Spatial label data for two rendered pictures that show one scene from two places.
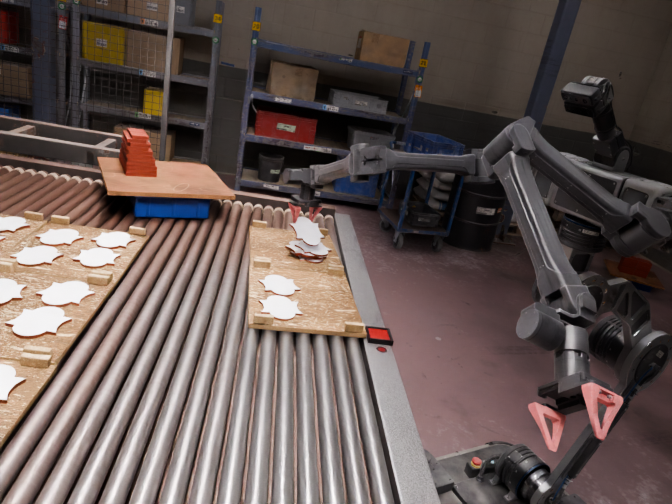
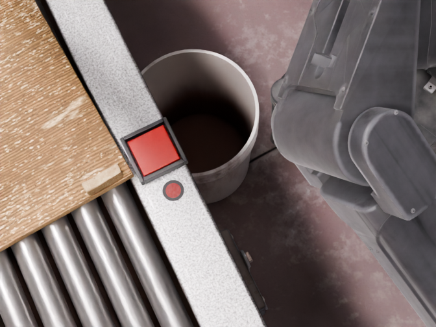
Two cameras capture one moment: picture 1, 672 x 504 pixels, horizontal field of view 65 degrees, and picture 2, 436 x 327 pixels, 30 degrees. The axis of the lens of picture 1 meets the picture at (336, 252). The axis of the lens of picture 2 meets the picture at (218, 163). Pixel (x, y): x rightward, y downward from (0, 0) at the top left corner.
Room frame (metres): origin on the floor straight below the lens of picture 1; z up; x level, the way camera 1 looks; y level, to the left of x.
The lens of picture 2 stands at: (1.05, -0.22, 2.07)
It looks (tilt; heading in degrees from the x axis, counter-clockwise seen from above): 74 degrees down; 352
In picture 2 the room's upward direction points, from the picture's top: 10 degrees counter-clockwise
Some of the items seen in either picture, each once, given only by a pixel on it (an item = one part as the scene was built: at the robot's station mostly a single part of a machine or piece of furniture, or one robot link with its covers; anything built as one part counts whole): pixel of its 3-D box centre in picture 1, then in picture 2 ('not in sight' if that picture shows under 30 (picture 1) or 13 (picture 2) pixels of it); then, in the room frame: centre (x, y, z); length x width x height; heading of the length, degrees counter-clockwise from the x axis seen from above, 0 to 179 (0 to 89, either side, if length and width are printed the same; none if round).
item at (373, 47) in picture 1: (381, 49); not in sight; (6.17, -0.05, 1.74); 0.50 x 0.38 x 0.32; 102
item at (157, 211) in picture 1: (167, 195); not in sight; (2.19, 0.77, 0.97); 0.31 x 0.31 x 0.10; 31
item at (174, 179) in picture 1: (164, 177); not in sight; (2.25, 0.81, 1.03); 0.50 x 0.50 x 0.02; 31
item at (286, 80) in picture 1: (291, 80); not in sight; (6.05, 0.84, 1.26); 0.49 x 0.38 x 0.34; 108
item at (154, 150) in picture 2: (378, 335); (154, 151); (1.42, -0.18, 0.92); 0.06 x 0.06 x 0.01; 8
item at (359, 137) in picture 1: (369, 140); not in sight; (6.18, -0.13, 0.76); 0.50 x 0.36 x 0.24; 108
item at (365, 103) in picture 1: (357, 101); not in sight; (6.13, 0.09, 1.16); 0.60 x 0.40 x 0.15; 104
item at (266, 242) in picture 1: (294, 249); not in sight; (1.96, 0.17, 0.93); 0.41 x 0.35 x 0.02; 14
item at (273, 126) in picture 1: (285, 124); not in sight; (6.01, 0.84, 0.78); 0.66 x 0.45 x 0.28; 102
